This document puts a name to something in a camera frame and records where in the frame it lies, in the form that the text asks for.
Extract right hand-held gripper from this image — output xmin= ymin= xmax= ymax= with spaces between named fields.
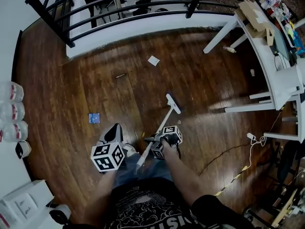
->
xmin=143 ymin=125 xmax=183 ymax=160

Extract person's blue jeans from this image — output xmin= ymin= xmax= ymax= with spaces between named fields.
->
xmin=114 ymin=151 xmax=173 ymax=188

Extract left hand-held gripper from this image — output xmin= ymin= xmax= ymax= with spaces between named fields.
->
xmin=90 ymin=139 xmax=127 ymax=174

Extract long white table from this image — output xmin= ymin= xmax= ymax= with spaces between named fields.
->
xmin=203 ymin=8 xmax=305 ymax=114

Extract grey flat monitor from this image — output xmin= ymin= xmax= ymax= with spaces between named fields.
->
xmin=271 ymin=22 xmax=290 ymax=61

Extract person's white shoe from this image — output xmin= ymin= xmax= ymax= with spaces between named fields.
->
xmin=123 ymin=143 xmax=139 ymax=158

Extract group of bottles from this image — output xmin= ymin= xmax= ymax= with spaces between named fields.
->
xmin=259 ymin=0 xmax=293 ymax=21

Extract person's black printed shirt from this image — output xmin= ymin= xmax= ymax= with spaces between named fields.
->
xmin=69 ymin=177 xmax=254 ymax=229

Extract white power adapter with cable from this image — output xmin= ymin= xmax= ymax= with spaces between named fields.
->
xmin=246 ymin=132 xmax=270 ymax=169

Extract white broom with grey bristles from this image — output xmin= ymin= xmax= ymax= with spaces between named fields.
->
xmin=135 ymin=92 xmax=183 ymax=175

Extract black office chair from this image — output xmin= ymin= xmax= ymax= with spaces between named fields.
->
xmin=276 ymin=141 xmax=305 ymax=184

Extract yellow black tape strip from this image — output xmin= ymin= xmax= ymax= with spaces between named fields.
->
xmin=214 ymin=166 xmax=249 ymax=197

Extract white storage box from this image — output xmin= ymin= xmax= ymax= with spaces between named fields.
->
xmin=0 ymin=179 xmax=54 ymax=229

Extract white bin with black liner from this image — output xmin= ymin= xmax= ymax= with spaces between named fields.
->
xmin=49 ymin=204 xmax=72 ymax=225
xmin=15 ymin=141 xmax=32 ymax=160

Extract white paper scrap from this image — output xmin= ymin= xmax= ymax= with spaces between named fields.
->
xmin=147 ymin=55 xmax=161 ymax=67

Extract small white desk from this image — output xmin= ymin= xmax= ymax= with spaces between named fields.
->
xmin=263 ymin=99 xmax=305 ymax=143

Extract brown cardboard box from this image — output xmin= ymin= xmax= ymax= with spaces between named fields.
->
xmin=234 ymin=0 xmax=275 ymax=46

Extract clear water jug red cap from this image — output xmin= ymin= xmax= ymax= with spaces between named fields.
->
xmin=0 ymin=81 xmax=25 ymax=104
xmin=0 ymin=101 xmax=26 ymax=123
xmin=0 ymin=120 xmax=29 ymax=143

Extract blue plastic tray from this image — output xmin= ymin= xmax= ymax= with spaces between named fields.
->
xmin=293 ymin=30 xmax=305 ymax=56

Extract person's left forearm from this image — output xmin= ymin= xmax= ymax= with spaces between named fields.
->
xmin=88 ymin=171 xmax=120 ymax=226

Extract blue packet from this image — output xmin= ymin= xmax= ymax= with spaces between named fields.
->
xmin=88 ymin=113 xmax=102 ymax=125

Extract person's right forearm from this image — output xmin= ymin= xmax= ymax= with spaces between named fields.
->
xmin=162 ymin=141 xmax=211 ymax=208

